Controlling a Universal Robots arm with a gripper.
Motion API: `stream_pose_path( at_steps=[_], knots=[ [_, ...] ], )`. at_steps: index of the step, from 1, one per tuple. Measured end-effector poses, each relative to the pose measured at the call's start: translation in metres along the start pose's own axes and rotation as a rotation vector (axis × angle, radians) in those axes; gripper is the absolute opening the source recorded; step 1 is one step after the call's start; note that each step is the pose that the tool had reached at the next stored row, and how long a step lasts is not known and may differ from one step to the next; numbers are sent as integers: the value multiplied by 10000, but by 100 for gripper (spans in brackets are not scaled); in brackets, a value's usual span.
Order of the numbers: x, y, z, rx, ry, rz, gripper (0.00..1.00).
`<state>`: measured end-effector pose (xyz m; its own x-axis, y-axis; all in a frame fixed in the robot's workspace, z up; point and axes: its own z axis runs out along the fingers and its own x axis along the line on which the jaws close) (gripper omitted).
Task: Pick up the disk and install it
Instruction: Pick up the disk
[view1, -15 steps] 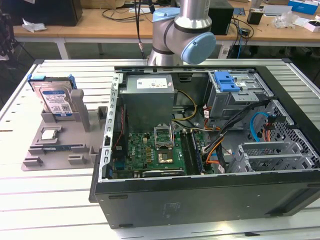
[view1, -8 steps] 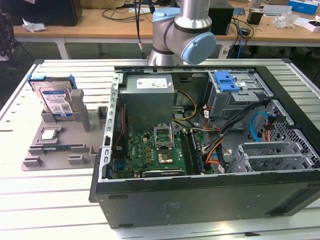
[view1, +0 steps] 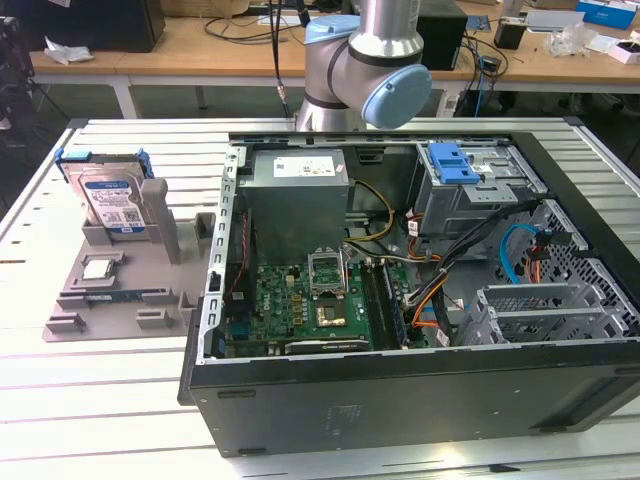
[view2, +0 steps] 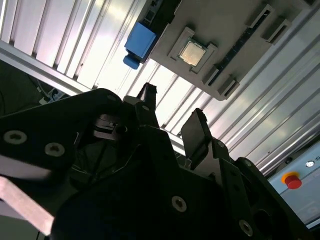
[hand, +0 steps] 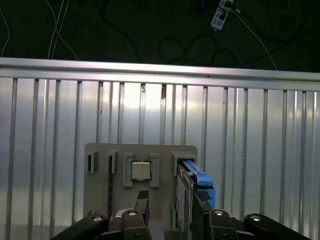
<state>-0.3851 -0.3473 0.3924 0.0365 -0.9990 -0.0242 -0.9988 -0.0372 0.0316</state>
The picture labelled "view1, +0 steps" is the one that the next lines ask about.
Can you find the clear plastic bag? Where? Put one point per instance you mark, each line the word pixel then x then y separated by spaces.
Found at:
pixel 570 40

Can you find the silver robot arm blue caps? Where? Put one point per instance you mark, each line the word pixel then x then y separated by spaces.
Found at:
pixel 340 65

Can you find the small black open box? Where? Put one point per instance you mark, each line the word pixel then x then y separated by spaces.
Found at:
pixel 510 35

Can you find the black case fan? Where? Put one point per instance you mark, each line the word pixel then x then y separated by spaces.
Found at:
pixel 235 260

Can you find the hard disk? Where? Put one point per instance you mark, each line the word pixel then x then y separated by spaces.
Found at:
pixel 107 202

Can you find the silver disk bay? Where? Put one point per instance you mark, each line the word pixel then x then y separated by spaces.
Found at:
pixel 525 295

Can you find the black open PC case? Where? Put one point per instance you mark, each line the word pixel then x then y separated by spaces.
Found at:
pixel 350 400

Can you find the green motherboard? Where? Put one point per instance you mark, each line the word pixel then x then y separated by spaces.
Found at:
pixel 280 305

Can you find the installed RAM stick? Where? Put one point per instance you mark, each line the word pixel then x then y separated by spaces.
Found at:
pixel 397 320

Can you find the silver drive cage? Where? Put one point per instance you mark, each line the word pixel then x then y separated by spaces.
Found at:
pixel 450 205

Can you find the blue plastic drive latch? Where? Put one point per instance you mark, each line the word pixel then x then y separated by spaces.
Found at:
pixel 450 165

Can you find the blue RAM stick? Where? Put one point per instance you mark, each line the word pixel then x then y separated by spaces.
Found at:
pixel 115 296

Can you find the black RAM slot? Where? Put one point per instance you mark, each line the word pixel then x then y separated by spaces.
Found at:
pixel 371 305
pixel 384 305

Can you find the silver CPU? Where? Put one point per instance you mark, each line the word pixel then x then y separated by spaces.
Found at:
pixel 100 270

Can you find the black graphics card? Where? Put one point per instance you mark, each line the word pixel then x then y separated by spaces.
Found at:
pixel 325 346

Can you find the large black computer box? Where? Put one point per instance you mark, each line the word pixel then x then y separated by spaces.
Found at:
pixel 90 25

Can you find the grey parts rack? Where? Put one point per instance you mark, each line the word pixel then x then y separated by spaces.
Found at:
pixel 135 270

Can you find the black upright box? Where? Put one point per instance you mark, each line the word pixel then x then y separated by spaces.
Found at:
pixel 442 35

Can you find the CPU socket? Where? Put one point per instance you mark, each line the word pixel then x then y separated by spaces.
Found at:
pixel 329 314

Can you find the blue cardboard box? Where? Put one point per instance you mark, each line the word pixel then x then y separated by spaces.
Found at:
pixel 610 12

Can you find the grey power supply unit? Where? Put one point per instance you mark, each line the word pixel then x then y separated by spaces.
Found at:
pixel 295 210

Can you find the wooden desk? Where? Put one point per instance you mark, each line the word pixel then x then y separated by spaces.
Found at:
pixel 200 55

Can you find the crumpled white paper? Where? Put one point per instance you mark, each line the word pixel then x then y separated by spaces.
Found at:
pixel 67 52

